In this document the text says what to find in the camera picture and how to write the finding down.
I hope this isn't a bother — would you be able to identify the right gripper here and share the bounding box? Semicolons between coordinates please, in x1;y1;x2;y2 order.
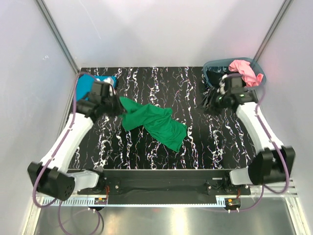
196;88;229;118

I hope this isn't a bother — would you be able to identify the green t-shirt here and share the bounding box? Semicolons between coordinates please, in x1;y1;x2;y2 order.
119;97;187;152

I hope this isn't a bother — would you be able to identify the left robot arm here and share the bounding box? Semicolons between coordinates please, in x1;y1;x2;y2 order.
27;78;123;201

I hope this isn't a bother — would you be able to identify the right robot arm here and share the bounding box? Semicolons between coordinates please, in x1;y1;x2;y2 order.
201;88;295;194

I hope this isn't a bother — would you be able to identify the black t-shirt in basket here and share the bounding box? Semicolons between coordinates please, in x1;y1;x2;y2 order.
206;71;228;89

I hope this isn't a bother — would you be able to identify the pink t-shirt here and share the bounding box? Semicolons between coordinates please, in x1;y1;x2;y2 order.
228;60;264;87

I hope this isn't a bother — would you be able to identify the folded blue t-shirt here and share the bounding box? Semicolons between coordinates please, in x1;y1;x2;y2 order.
76;74;118;101

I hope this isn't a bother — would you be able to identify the blue plastic basket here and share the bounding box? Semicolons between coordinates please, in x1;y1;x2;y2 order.
202;57;267;91

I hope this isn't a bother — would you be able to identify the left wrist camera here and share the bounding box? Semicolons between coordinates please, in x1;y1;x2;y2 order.
103;76;117;96

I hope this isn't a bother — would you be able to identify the slotted cable duct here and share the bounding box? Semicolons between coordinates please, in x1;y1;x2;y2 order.
41;194;228;208

